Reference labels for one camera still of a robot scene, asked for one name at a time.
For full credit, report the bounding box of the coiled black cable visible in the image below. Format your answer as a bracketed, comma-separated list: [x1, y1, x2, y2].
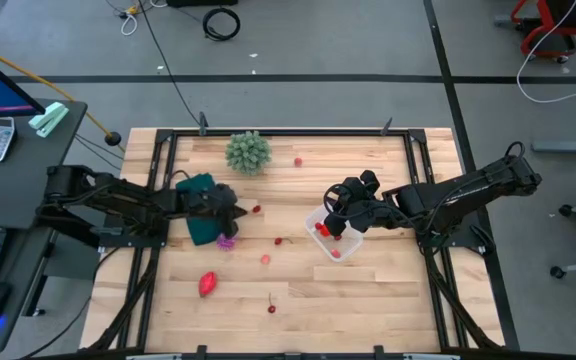
[202, 6, 242, 43]

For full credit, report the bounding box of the mint green stapler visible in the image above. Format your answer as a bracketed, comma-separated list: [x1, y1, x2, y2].
[28, 101, 70, 139]

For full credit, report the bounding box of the long white cable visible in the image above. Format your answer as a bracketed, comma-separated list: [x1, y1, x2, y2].
[516, 0, 576, 105]

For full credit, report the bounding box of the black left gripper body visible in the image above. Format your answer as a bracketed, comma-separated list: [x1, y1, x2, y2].
[186, 182, 240, 222]

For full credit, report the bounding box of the long black floor cable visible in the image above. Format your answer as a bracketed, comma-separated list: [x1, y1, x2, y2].
[136, 0, 203, 127]

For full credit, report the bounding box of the yellow cable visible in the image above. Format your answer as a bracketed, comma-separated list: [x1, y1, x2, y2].
[0, 39, 114, 139]

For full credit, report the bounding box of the dark green folded cloth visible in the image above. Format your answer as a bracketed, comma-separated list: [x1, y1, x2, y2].
[175, 172, 224, 247]

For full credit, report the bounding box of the dark grey desk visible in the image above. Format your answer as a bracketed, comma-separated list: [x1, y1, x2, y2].
[0, 98, 102, 354]

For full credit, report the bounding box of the clear plastic tupperware container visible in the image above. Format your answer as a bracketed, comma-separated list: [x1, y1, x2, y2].
[304, 202, 365, 263]

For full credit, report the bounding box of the red pointed oval fruit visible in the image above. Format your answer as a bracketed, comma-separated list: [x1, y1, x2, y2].
[198, 271, 218, 298]

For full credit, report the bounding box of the red wheeled cart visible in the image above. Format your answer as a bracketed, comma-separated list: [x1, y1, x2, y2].
[492, 0, 576, 65]

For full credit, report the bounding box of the small white looped cable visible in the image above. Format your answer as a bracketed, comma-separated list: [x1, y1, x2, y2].
[120, 12, 139, 37]

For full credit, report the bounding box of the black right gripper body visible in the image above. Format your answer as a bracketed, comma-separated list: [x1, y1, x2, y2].
[340, 169, 383, 224]

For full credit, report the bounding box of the black floor box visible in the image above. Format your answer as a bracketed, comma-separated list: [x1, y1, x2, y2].
[166, 0, 239, 8]

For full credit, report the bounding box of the small green potted plant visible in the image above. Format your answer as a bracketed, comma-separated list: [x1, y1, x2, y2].
[224, 130, 273, 177]

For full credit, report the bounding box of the black metal table frame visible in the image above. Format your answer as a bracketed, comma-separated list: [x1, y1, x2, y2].
[87, 117, 519, 360]

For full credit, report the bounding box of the purple white striped ball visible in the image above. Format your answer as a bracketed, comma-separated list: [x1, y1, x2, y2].
[216, 232, 237, 252]

